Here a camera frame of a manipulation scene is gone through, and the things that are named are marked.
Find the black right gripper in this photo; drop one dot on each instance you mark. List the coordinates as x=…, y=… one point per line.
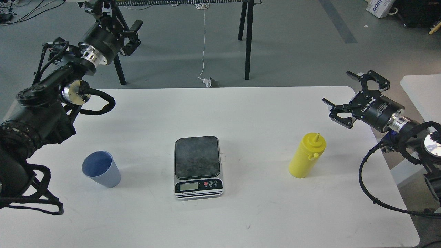
x=370, y=106

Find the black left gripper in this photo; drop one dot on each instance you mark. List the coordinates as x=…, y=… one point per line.
x=104, y=35

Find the yellow squeeze bottle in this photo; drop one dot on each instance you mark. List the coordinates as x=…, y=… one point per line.
x=310, y=149

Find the blue ribbed cup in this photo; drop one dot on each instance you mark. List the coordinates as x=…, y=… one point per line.
x=101, y=167

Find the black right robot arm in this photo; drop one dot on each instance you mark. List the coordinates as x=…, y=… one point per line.
x=418, y=143

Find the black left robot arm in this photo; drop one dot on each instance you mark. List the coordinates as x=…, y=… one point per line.
x=57, y=96

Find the digital kitchen scale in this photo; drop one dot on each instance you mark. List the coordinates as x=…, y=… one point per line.
x=197, y=168

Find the white cardboard box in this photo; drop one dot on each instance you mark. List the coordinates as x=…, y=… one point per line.
x=381, y=8

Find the white power adapter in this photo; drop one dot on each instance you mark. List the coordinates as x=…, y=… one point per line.
x=210, y=83

